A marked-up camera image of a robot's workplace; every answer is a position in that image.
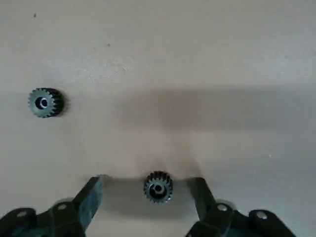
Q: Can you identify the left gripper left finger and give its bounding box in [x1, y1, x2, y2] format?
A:
[0, 174, 103, 237]

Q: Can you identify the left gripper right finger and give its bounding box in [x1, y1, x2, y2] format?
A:
[185, 176, 297, 237]

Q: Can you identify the small black steel gear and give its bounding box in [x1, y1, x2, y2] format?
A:
[27, 87, 69, 119]
[142, 170, 174, 205]

